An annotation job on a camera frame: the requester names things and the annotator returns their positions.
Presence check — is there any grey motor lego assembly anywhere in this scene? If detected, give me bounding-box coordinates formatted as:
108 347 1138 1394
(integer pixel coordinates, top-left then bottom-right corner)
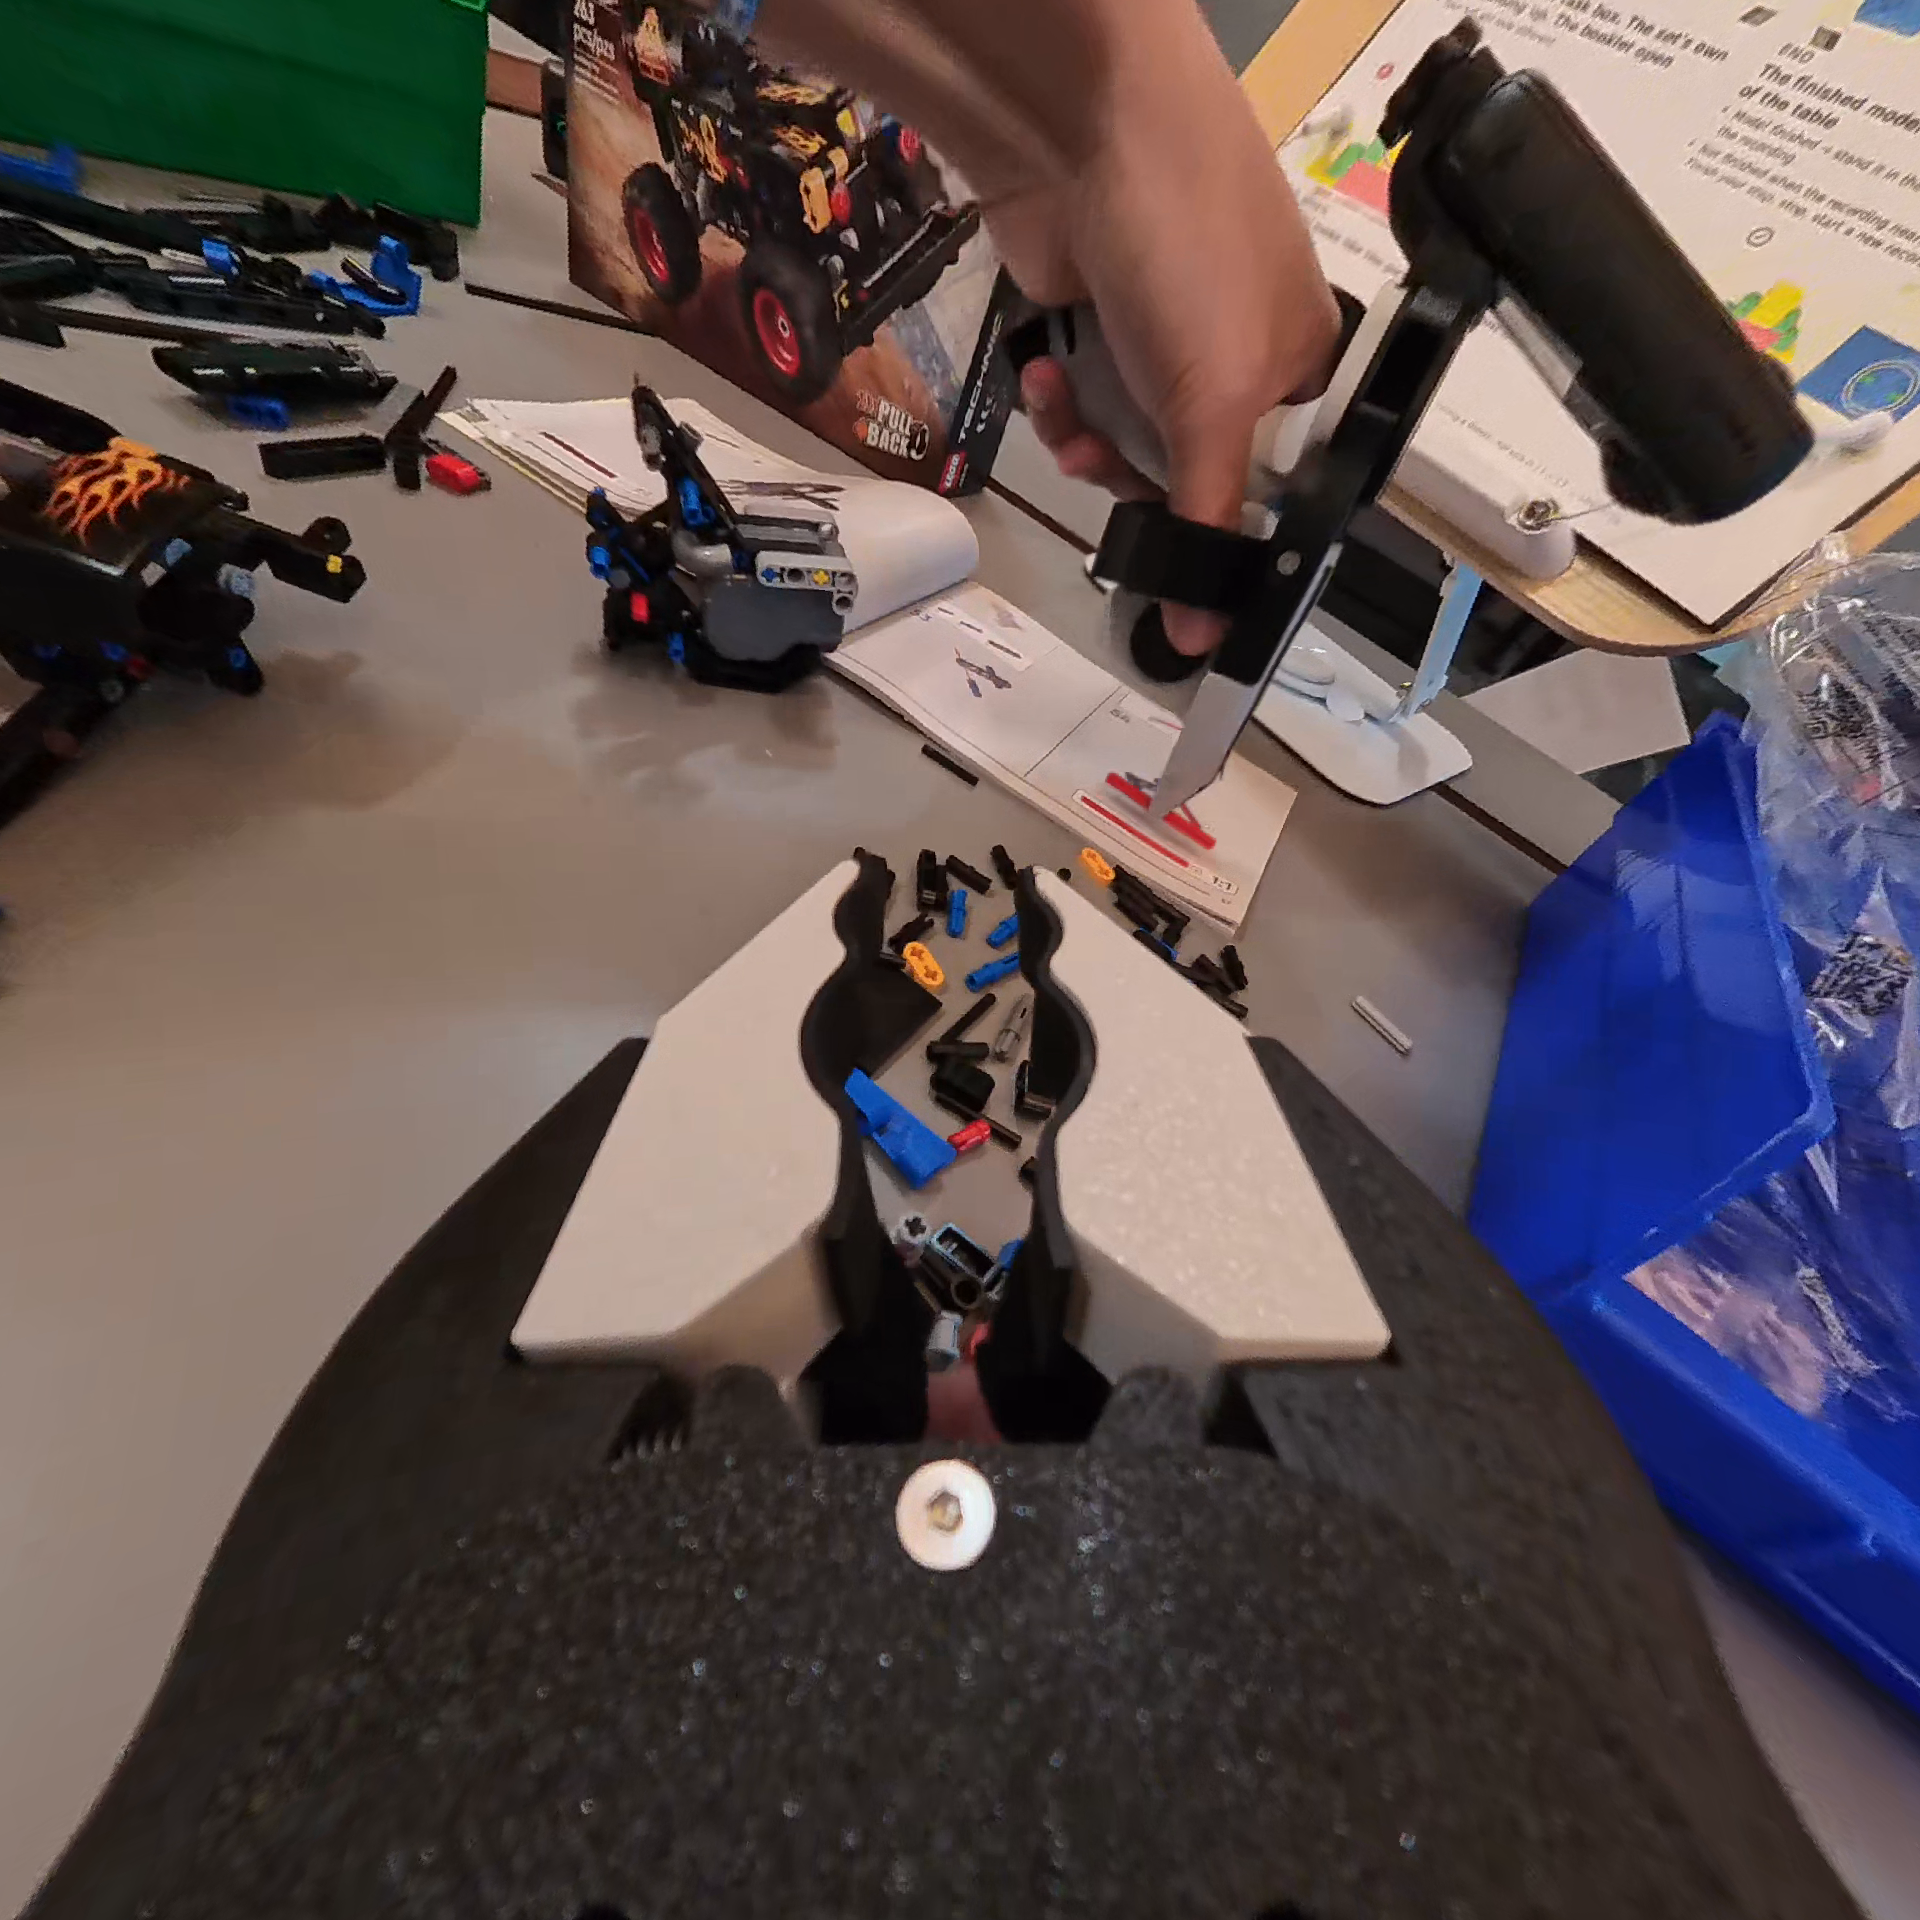
583 385 860 695

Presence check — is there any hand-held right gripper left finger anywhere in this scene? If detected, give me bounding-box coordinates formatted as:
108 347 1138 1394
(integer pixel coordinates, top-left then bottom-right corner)
510 852 902 1390

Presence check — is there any spread of black lego parts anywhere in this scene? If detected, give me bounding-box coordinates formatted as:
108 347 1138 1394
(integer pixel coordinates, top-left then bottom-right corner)
0 142 468 497

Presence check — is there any green plastic bin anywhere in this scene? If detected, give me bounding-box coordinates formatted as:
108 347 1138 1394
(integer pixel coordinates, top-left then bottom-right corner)
0 0 492 230

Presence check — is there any clear plastic bag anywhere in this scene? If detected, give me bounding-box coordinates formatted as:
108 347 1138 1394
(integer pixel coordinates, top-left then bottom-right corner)
1625 539 1920 1427

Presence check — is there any dark square lego panel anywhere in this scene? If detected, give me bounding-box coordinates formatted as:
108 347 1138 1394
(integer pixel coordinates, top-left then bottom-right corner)
813 974 944 1079

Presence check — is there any blue plastic storage bin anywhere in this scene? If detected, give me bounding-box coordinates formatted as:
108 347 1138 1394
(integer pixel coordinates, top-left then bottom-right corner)
1466 711 1920 1716

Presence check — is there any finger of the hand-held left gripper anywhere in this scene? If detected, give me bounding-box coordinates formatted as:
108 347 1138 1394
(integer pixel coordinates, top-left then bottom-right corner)
1146 660 1296 824

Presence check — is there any instruction sheet on stand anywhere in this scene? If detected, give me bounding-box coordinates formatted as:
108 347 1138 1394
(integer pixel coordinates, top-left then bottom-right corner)
1235 0 1920 658

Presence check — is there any pile of small lego pins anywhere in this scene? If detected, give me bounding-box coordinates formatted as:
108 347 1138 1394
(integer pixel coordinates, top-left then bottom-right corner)
853 842 1253 1201

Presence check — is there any blue lego angled connector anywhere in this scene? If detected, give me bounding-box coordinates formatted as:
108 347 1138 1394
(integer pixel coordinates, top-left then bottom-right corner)
841 1067 960 1187

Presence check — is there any flame print lego assembly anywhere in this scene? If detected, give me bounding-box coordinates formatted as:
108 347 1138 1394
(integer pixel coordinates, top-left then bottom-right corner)
0 373 370 827

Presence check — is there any lego instruction booklet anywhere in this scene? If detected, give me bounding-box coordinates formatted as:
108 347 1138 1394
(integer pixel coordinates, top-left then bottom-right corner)
442 392 1300 936

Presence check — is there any printed instruction sheet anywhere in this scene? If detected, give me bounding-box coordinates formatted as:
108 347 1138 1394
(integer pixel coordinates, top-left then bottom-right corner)
1289 0 1920 623

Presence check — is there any lego set box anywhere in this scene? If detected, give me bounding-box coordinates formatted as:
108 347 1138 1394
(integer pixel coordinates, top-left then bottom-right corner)
562 0 1052 497

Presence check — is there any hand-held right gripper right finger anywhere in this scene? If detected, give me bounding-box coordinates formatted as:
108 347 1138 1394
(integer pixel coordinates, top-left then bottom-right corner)
1012 866 1393 1373

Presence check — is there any person's left hand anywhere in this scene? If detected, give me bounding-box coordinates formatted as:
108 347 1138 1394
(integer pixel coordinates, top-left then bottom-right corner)
982 89 1348 530

